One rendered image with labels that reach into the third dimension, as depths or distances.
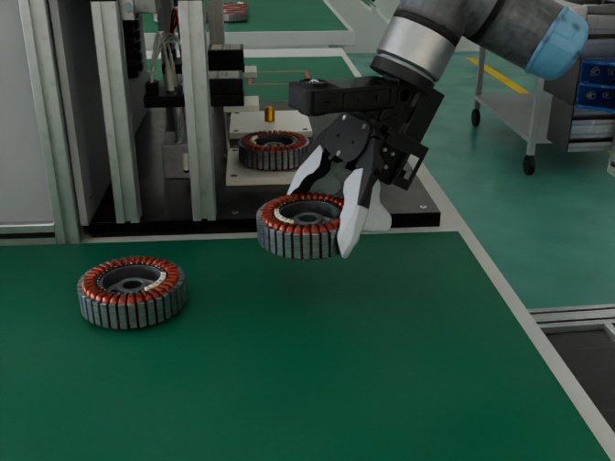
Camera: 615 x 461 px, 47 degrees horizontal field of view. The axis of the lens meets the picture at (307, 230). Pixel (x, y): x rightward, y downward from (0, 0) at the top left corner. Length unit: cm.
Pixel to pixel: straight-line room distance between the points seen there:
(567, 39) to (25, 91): 62
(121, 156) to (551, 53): 53
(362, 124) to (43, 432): 42
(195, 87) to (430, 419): 50
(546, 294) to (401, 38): 179
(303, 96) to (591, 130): 86
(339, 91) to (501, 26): 18
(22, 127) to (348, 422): 55
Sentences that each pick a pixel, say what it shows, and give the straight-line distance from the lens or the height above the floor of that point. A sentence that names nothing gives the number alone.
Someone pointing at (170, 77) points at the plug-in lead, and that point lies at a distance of 108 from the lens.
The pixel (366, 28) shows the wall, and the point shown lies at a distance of 654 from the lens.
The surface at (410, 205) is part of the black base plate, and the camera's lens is 100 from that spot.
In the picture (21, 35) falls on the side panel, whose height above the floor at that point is 101.
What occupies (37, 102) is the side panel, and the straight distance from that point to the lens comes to 92.
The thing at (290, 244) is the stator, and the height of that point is 83.
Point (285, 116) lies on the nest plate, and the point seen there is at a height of 78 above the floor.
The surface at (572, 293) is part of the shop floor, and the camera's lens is 250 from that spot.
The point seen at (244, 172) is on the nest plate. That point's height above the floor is 78.
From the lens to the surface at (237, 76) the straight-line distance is 108.
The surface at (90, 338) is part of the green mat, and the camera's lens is 76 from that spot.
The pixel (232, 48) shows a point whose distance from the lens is 131.
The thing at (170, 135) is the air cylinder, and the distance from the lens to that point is 114.
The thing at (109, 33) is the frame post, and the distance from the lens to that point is 90.
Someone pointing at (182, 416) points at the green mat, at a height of 75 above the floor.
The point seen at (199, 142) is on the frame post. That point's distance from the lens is 92.
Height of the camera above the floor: 114
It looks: 24 degrees down
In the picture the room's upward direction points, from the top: straight up
